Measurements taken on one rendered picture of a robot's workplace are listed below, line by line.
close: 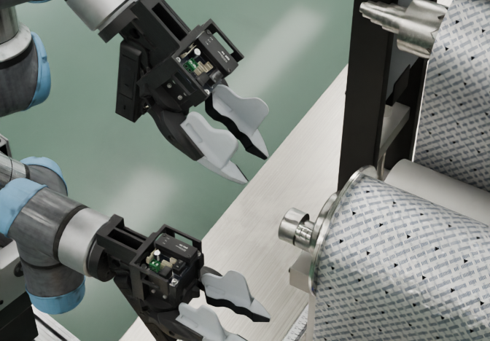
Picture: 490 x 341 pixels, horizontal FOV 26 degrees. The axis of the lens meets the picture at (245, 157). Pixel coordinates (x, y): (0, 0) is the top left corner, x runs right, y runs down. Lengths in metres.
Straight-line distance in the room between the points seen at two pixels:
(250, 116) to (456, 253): 0.25
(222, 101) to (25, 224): 0.32
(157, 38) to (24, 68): 0.65
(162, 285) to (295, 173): 0.52
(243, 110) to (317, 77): 2.11
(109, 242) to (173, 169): 1.70
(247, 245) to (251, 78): 1.68
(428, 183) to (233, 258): 0.43
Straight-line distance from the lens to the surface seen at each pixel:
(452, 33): 1.15
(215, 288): 1.25
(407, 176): 1.20
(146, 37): 1.06
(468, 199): 1.18
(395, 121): 1.51
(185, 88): 1.04
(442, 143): 1.22
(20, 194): 1.31
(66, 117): 3.11
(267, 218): 1.59
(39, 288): 1.38
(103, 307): 2.63
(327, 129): 1.73
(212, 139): 1.06
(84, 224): 1.26
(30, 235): 1.30
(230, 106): 1.10
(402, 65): 1.41
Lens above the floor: 2.08
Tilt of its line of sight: 45 degrees down
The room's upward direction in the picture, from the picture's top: straight up
